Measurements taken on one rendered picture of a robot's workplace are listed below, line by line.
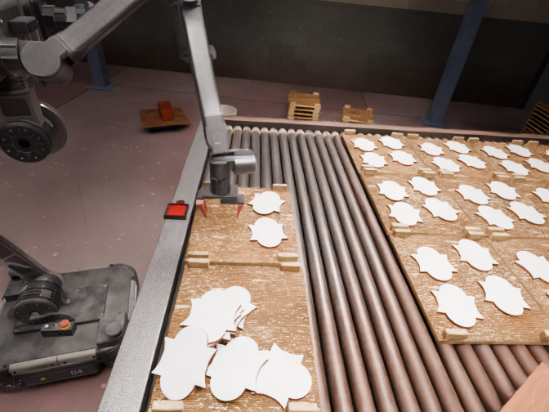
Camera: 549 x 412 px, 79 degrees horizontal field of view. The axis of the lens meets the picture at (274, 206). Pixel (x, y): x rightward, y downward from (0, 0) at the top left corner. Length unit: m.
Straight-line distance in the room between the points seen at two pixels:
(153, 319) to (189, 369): 0.21
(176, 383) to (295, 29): 5.51
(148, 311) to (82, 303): 0.99
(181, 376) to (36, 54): 0.77
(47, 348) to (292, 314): 1.23
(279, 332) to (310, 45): 5.36
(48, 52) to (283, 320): 0.84
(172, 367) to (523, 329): 0.90
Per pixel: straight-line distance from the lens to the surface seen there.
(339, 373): 0.88
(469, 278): 1.21
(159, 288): 1.01
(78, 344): 1.82
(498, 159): 2.10
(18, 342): 1.94
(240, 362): 0.82
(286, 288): 0.97
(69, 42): 0.98
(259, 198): 1.27
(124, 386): 0.88
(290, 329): 0.89
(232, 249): 1.06
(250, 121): 1.91
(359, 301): 1.01
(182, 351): 0.81
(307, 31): 5.89
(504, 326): 1.13
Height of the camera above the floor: 1.68
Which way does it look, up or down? 36 degrees down
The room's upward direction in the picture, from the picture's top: 6 degrees clockwise
